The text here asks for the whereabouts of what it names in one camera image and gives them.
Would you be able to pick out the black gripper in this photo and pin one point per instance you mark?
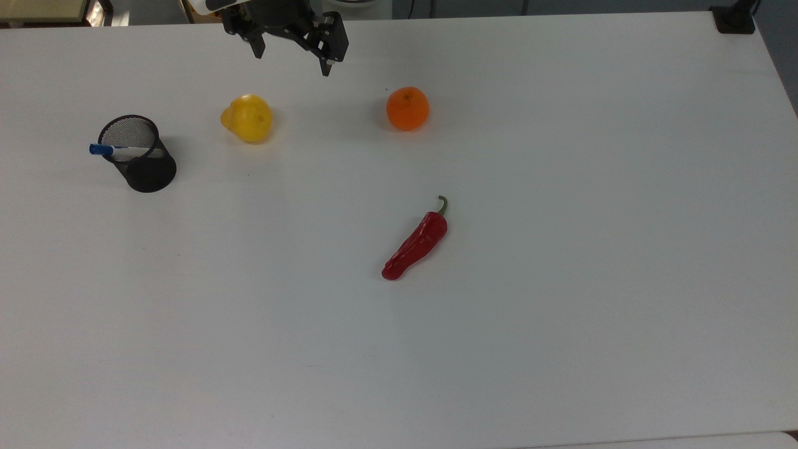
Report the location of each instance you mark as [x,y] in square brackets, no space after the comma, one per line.
[287,22]

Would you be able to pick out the blue capped white marker pen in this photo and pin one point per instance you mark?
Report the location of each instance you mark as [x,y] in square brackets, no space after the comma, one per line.
[101,149]

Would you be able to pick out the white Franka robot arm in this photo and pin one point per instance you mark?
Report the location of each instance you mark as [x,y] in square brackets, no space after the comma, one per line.
[202,5]

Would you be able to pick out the black mesh pen holder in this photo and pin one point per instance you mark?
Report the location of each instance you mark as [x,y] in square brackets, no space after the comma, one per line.
[149,171]

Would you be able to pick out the yellow pear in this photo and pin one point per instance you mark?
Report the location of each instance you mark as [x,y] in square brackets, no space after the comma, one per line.
[248,118]

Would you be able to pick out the orange fruit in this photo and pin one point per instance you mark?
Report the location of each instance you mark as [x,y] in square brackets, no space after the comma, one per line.
[407,108]

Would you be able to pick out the red chili pepper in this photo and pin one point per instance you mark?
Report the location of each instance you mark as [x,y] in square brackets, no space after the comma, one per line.
[416,245]

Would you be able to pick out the wooden cabinet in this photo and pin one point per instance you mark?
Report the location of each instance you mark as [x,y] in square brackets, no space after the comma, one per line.
[43,9]

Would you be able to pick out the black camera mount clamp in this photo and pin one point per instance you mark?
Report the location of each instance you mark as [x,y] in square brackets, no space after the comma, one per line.
[734,19]

